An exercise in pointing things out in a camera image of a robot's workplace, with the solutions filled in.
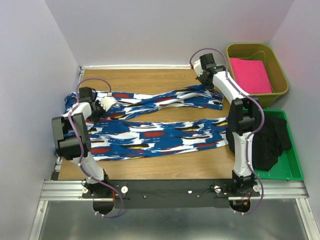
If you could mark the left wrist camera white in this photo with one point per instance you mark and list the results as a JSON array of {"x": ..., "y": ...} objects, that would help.
[{"x": 107, "y": 102}]

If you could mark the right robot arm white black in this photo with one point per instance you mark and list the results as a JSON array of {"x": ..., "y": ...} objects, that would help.
[{"x": 244, "y": 118}]

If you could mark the blue white red patterned pants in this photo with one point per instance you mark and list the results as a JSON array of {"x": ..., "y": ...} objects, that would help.
[{"x": 118, "y": 136}]

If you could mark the black garment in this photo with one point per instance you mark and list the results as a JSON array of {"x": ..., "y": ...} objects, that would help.
[{"x": 270, "y": 142}]

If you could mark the green plastic tray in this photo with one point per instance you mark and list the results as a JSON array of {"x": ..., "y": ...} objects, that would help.
[{"x": 288, "y": 167}]

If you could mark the olive green plastic bin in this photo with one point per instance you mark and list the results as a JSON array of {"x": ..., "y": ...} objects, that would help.
[{"x": 260, "y": 51}]

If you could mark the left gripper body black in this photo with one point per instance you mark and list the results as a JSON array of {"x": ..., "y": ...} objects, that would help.
[{"x": 99, "y": 112}]

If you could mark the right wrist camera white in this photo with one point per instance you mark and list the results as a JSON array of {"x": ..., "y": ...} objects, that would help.
[{"x": 197, "y": 67}]

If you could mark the aluminium frame rail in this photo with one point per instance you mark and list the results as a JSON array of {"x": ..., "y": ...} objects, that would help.
[{"x": 62, "y": 214}]

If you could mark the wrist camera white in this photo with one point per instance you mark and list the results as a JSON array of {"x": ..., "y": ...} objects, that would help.
[
  {"x": 107, "y": 102},
  {"x": 197, "y": 67}
]

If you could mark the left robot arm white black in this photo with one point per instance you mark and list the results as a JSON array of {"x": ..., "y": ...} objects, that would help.
[{"x": 72, "y": 141}]

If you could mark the pink folded cloth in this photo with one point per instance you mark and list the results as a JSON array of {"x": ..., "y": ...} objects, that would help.
[{"x": 251, "y": 76}]

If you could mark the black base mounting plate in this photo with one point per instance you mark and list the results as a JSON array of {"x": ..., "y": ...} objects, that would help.
[{"x": 165, "y": 194}]

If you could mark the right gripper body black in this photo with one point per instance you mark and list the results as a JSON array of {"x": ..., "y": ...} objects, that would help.
[{"x": 206, "y": 83}]

